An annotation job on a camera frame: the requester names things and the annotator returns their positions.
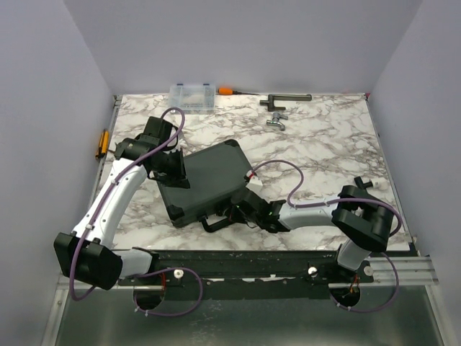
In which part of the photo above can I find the silver metal tap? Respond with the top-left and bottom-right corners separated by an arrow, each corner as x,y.
266,112 -> 288,131

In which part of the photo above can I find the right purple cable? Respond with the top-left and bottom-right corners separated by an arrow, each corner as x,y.
244,159 -> 403,314

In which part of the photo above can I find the orange handled screwdriver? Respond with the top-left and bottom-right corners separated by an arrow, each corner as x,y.
217,87 -> 258,96

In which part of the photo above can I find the black T-shaped pipe fitting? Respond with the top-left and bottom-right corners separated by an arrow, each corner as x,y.
354,177 -> 373,190

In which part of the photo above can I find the purple cable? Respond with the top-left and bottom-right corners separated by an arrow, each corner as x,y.
244,159 -> 403,314
70,107 -> 205,318

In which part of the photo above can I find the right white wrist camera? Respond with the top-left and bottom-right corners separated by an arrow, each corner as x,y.
245,171 -> 263,188

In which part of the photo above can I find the black poker set case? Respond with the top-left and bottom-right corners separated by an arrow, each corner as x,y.
157,139 -> 251,233

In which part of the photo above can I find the grey metal door handle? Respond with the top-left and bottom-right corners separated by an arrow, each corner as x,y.
259,94 -> 313,112

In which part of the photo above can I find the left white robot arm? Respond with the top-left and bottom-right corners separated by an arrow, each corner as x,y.
53,116 -> 190,290

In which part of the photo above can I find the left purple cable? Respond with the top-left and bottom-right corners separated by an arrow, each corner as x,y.
70,107 -> 205,318

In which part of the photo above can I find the orange black utility knife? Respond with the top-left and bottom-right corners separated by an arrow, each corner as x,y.
94,129 -> 109,160

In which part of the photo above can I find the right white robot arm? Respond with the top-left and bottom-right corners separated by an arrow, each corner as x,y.
221,185 -> 401,283

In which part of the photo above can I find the clear plastic organizer box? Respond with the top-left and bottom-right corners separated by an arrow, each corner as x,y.
168,84 -> 216,114

